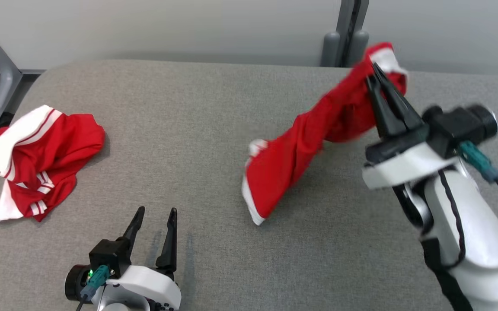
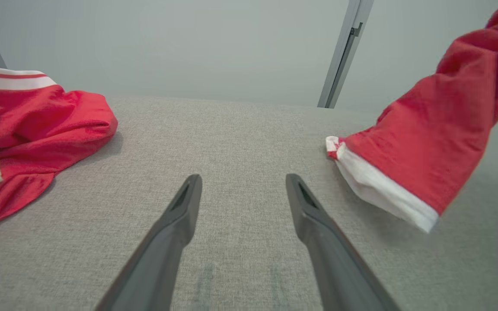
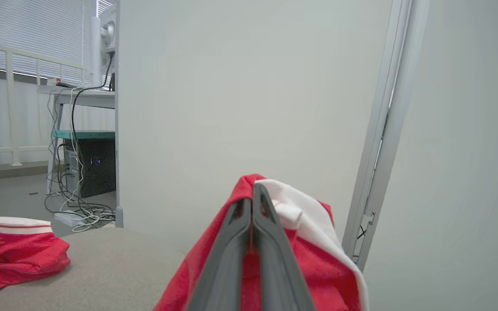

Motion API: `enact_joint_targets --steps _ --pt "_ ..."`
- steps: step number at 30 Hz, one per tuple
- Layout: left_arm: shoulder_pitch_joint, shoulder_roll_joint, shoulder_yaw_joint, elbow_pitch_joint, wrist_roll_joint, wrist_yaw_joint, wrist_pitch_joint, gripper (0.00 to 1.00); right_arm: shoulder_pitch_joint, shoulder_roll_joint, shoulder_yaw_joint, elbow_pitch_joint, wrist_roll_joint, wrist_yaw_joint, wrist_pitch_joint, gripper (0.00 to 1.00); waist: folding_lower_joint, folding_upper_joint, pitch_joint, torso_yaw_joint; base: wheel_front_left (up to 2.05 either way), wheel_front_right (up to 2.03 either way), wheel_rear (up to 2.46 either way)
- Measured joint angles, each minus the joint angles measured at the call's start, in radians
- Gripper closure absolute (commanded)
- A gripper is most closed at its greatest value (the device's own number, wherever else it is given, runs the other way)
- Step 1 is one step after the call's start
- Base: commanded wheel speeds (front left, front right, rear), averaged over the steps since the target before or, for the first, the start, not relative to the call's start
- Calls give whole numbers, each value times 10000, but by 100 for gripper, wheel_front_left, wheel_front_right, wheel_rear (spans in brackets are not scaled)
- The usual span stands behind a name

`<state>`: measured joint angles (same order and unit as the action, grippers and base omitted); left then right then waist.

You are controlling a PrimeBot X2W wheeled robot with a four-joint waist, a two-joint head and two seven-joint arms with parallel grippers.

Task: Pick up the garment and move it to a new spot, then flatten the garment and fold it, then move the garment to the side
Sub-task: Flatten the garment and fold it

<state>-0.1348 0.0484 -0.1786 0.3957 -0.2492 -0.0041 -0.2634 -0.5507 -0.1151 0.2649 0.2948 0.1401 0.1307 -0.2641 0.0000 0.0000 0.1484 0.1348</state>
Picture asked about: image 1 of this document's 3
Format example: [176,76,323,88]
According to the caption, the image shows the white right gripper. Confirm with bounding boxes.
[361,63,461,191]

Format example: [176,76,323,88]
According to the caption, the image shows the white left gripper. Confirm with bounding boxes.
[64,206,182,311]

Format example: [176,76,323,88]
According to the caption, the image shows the red shorts with white hem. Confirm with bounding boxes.
[241,42,409,226]

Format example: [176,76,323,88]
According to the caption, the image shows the red jersey with black number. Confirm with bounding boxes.
[0,105,106,223]

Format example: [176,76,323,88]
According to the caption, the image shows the grey fabric sofa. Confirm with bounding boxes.
[0,60,498,311]

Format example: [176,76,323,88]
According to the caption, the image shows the teal left camera connector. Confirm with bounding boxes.
[80,265,111,301]

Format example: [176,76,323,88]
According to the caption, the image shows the teal camera connector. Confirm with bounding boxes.
[457,140,498,182]
[80,265,111,301]

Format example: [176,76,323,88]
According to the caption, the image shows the grey cylindrical post foot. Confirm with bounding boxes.
[348,29,370,67]
[322,31,340,67]

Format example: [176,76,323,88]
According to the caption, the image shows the teal right camera connector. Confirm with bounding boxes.
[457,140,498,182]

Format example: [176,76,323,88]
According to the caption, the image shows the grey metal partition post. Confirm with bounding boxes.
[335,0,370,67]

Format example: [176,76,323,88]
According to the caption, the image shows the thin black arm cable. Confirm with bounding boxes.
[436,168,468,269]

